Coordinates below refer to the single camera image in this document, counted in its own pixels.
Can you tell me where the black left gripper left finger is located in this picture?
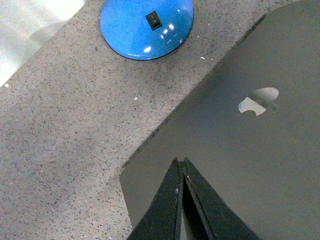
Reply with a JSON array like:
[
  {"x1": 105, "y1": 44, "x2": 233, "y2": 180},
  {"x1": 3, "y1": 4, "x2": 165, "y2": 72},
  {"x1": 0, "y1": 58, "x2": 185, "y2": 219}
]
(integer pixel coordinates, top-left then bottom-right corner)
[{"x1": 128, "y1": 158, "x2": 184, "y2": 240}]

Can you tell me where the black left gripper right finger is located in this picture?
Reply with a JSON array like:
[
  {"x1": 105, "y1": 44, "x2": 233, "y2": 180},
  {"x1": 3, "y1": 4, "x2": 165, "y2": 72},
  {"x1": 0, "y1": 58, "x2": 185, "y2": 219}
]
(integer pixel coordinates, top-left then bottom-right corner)
[{"x1": 183, "y1": 158, "x2": 260, "y2": 240}]

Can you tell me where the blue desk lamp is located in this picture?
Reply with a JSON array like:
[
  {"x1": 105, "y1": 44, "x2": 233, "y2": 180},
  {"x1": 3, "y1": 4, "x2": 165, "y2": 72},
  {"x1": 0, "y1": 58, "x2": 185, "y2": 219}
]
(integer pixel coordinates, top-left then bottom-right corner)
[{"x1": 99, "y1": 0, "x2": 194, "y2": 61}]

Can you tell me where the grey laptop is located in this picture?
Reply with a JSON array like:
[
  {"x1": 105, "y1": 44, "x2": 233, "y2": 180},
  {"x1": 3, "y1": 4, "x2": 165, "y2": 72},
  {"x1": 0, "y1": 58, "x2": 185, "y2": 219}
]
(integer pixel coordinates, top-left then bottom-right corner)
[{"x1": 120, "y1": 0, "x2": 320, "y2": 240}]

